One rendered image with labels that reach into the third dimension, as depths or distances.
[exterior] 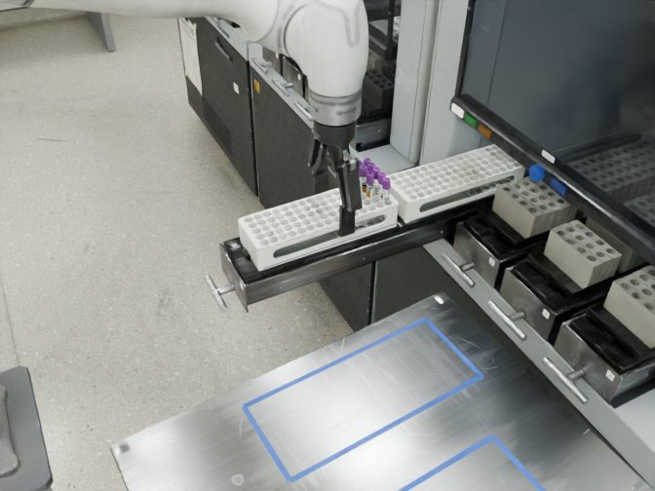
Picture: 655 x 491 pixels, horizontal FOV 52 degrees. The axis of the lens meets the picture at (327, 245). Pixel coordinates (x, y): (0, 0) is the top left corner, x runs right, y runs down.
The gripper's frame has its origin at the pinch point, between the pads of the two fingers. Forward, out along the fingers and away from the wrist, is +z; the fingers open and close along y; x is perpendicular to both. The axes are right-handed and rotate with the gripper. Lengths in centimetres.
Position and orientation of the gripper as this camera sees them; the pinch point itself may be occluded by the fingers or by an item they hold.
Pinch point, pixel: (333, 208)
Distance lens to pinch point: 128.3
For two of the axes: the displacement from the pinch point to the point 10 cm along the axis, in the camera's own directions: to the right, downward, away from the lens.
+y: 4.6, 5.8, -6.7
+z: 0.0, 7.6, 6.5
